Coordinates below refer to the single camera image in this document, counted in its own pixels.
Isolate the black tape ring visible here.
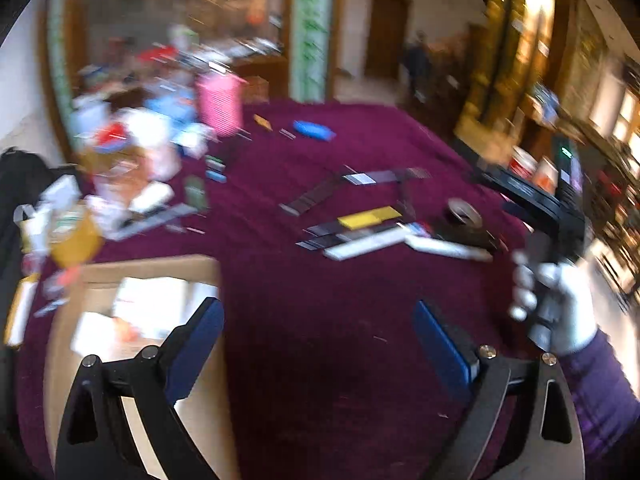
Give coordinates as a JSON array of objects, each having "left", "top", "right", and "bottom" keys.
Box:
[{"left": 439, "top": 197, "right": 485, "bottom": 241}]

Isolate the person in dark coat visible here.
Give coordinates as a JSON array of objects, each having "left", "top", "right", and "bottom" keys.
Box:
[{"left": 402, "top": 30, "right": 432, "bottom": 103}]

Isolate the blue battery pack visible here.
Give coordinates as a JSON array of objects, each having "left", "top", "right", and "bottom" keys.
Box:
[{"left": 293, "top": 120, "right": 335, "bottom": 142}]

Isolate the white gloved right hand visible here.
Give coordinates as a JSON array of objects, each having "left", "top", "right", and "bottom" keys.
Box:
[{"left": 508, "top": 250, "right": 598, "bottom": 356}]

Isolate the maroon velvet tablecloth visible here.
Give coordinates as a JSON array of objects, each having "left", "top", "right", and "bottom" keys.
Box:
[{"left": 14, "top": 98, "right": 561, "bottom": 480}]

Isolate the shallow cardboard tray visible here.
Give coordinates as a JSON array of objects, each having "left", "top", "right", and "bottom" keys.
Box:
[{"left": 44, "top": 255, "right": 240, "bottom": 479}]

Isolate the small orange black tool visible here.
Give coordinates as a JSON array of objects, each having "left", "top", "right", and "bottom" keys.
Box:
[{"left": 253, "top": 114, "right": 272, "bottom": 131}]

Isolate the pink woven basket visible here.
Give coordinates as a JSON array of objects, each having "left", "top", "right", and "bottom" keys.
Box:
[{"left": 195, "top": 73, "right": 245, "bottom": 138}]

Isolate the long white bar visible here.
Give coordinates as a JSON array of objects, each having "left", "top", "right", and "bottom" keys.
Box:
[{"left": 323, "top": 226, "right": 408, "bottom": 261}]

